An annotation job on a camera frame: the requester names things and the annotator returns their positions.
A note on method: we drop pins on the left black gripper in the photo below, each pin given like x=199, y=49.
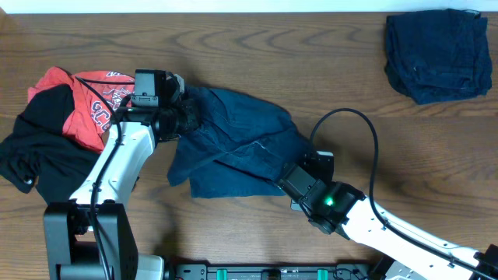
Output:
x=192, y=116

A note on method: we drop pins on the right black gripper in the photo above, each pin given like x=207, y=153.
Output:
x=305, y=211

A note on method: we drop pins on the dark blue shorts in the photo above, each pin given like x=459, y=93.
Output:
x=239, y=149

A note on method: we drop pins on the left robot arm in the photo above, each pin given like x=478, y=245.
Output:
x=89, y=235

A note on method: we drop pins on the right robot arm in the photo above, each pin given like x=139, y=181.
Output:
x=337, y=207

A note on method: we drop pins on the red printed t-shirt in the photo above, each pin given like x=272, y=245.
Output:
x=94, y=94

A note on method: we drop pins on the black t-shirt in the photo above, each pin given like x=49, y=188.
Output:
x=36, y=155

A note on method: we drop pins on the folded navy garment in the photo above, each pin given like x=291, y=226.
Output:
x=438, y=55

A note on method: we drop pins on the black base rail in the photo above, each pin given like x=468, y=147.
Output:
x=335, y=272

